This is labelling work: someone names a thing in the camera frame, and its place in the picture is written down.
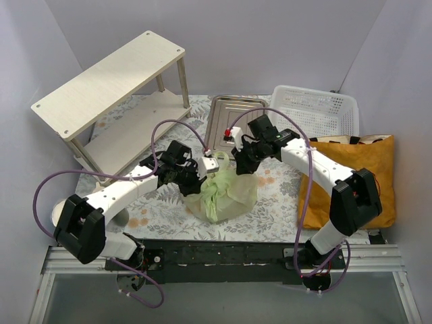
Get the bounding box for stainless steel tray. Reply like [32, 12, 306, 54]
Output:
[205, 95, 268, 160]

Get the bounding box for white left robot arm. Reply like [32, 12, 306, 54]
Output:
[51, 140, 207, 270]

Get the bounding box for light green plastic grocery bag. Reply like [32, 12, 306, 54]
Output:
[182, 151, 259, 223]

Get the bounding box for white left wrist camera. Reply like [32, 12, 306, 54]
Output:
[196, 156, 219, 180]

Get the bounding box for floral patterned table mat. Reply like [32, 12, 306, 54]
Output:
[74, 94, 371, 244]

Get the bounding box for mustard yellow tote bag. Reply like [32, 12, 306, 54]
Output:
[303, 135, 396, 230]

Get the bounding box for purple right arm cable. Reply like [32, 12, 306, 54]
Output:
[227, 107, 352, 291]

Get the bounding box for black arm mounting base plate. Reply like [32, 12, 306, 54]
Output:
[104, 239, 348, 286]

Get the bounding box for white wooden two-tier shelf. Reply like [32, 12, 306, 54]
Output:
[31, 30, 191, 184]

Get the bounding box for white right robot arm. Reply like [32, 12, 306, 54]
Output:
[224, 115, 383, 269]

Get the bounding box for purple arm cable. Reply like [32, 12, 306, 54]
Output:
[32, 119, 212, 309]
[227, 107, 352, 291]

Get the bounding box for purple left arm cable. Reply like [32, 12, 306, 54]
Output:
[32, 119, 212, 309]

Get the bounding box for white plastic perforated basket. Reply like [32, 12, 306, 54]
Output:
[269, 85, 359, 138]

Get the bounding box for aluminium frame rail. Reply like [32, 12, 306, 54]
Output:
[29, 244, 422, 323]

